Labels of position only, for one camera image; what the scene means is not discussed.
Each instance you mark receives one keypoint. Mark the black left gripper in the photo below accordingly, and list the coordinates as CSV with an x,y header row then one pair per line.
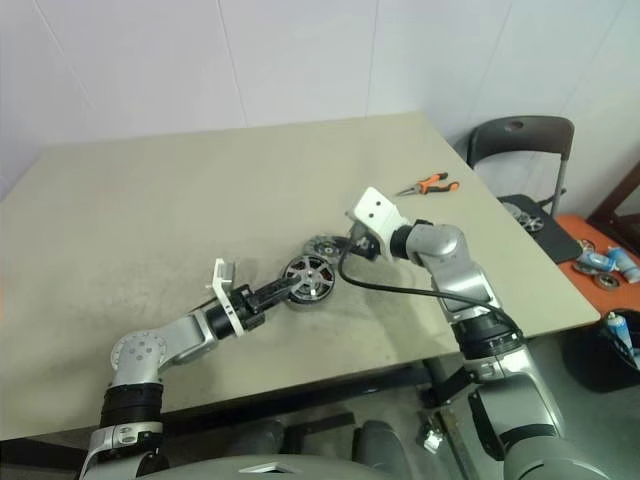
x,y
247,307

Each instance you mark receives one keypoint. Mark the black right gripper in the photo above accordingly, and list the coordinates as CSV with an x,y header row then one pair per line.
x,y
367,242

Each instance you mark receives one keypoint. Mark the grey motor gear housing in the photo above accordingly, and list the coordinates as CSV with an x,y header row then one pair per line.
x,y
320,246

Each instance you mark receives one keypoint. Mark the copper wound motor stator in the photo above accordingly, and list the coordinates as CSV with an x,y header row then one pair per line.
x,y
326,275

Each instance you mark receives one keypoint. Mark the silver spoked wheel disc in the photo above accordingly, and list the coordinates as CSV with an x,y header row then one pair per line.
x,y
307,274

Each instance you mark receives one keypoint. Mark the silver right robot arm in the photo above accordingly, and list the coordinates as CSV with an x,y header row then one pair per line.
x,y
460,280

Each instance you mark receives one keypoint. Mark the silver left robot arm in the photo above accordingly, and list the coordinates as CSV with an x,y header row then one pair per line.
x,y
145,355

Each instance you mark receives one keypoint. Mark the spare silver motor part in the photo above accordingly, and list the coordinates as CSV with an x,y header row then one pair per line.
x,y
530,220

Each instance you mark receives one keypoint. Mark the dark rounded shape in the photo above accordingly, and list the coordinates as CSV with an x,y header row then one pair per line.
x,y
387,437

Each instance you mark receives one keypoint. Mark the black folding chair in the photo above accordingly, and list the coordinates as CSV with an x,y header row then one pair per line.
x,y
525,137

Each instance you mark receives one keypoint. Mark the rusty metal bar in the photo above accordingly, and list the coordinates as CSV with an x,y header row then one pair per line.
x,y
457,440

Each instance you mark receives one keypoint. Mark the dark round bearing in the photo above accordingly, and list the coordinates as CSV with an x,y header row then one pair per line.
x,y
607,281
582,269

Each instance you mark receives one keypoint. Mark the blue white bottle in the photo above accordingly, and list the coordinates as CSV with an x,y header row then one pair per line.
x,y
597,262
625,262

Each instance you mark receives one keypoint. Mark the black bin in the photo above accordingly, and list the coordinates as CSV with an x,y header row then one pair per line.
x,y
590,365

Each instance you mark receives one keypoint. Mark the blue white tube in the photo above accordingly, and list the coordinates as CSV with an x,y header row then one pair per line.
x,y
619,332

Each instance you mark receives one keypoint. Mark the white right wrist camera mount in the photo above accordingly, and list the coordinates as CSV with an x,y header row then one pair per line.
x,y
375,210

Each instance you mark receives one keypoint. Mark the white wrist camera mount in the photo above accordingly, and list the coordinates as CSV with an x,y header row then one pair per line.
x,y
225,272
375,210

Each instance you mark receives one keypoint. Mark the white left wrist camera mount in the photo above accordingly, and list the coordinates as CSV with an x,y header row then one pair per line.
x,y
225,272

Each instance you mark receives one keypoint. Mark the black table frame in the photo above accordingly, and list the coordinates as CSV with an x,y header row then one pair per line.
x,y
300,392

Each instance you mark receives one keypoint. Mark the silver caster bracket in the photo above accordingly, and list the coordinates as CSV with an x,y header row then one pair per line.
x,y
430,440

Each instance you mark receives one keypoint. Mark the dark furniture frame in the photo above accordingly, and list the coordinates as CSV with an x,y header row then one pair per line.
x,y
612,197

